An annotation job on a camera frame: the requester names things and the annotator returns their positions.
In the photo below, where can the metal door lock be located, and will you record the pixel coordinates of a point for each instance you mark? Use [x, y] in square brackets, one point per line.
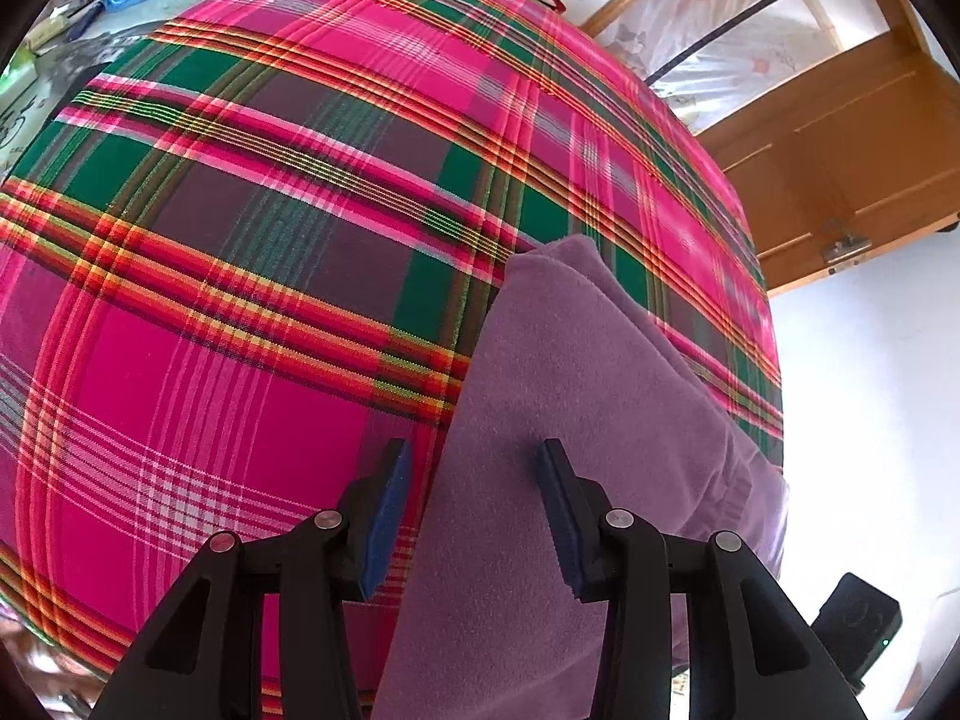
[846, 244]

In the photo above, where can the purple fleece pants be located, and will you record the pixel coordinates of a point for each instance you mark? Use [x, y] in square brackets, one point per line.
[562, 360]

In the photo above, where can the black curtain pole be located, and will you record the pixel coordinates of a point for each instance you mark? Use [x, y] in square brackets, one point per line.
[735, 19]

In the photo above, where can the wooden door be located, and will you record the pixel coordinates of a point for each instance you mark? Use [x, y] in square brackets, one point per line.
[847, 157]

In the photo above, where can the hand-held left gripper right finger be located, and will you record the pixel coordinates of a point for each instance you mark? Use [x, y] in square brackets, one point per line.
[559, 517]

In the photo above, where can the printed plastic door curtain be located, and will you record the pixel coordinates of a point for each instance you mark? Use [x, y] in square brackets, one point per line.
[735, 37]

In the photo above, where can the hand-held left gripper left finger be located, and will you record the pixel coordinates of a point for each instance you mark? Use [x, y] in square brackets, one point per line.
[390, 517]

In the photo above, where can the plaid bed sheet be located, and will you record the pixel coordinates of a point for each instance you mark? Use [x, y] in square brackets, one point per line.
[225, 240]

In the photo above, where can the person's speckled fleece clothing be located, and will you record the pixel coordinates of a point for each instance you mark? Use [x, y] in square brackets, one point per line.
[45, 660]

